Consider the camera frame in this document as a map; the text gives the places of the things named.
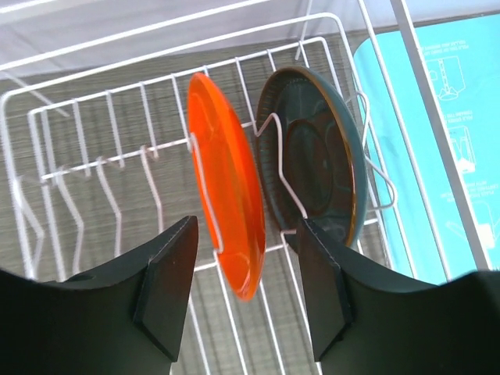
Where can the white wire dish rack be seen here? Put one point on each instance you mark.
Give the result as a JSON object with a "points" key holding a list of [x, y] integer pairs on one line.
{"points": [[96, 159]]}

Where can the orange plate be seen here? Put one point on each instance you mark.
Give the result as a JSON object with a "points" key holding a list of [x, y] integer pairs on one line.
{"points": [[228, 185]]}

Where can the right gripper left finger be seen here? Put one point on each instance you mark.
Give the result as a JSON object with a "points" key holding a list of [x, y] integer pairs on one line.
{"points": [[125, 316]]}

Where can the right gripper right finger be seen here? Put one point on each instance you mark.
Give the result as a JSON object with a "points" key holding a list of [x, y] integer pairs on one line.
{"points": [[367, 319]]}

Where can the dark brown plate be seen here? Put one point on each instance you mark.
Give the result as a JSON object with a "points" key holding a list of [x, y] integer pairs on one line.
{"points": [[310, 155]]}

